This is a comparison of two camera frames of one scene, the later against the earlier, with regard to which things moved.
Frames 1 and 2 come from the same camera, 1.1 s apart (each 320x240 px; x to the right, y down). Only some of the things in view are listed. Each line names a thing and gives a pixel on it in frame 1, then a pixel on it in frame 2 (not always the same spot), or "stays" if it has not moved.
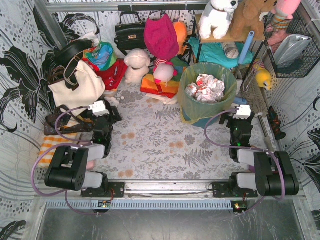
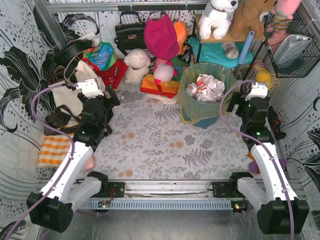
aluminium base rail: (167, 195) stays
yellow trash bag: (192, 110) stays
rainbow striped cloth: (168, 88) stays
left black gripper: (113, 114) → (110, 97)
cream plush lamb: (137, 61) stays
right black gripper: (225, 119) → (235, 105)
